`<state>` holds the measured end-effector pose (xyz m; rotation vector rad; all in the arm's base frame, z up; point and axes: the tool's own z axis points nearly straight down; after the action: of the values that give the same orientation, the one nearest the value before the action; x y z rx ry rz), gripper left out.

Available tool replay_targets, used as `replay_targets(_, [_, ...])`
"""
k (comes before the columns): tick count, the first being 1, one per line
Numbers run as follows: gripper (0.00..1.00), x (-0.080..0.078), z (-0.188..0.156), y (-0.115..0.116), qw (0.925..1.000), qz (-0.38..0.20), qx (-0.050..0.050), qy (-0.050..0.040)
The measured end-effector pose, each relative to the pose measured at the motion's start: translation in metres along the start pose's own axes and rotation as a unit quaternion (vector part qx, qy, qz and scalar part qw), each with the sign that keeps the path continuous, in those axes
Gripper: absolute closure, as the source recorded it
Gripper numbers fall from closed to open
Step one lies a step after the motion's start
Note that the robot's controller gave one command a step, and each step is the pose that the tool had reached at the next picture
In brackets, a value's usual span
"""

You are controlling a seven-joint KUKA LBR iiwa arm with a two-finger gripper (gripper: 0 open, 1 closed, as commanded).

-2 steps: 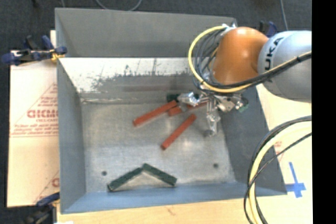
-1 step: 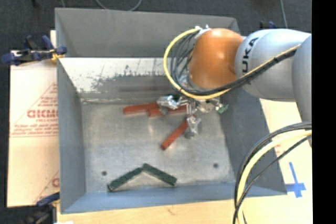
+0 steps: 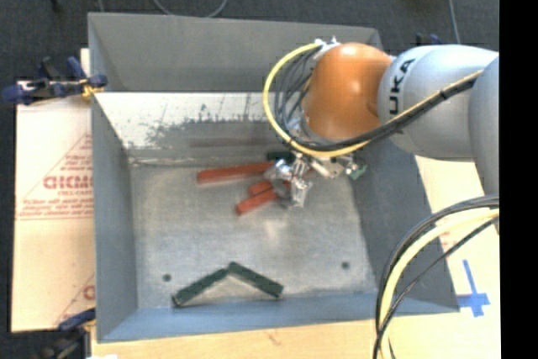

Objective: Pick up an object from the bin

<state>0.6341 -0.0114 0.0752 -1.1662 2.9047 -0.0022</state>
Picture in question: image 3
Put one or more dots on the brown cardboard board, red print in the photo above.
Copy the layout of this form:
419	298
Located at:
50	231

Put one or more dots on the long red-brown flat block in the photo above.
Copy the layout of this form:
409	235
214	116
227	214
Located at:
229	174

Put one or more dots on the grey metal bin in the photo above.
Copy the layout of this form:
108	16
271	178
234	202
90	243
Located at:
235	235

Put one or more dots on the dark green flat block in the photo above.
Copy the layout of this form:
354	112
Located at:
200	288
256	281
277	156

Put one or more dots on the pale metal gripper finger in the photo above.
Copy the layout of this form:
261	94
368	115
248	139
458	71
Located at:
301	192
281	181

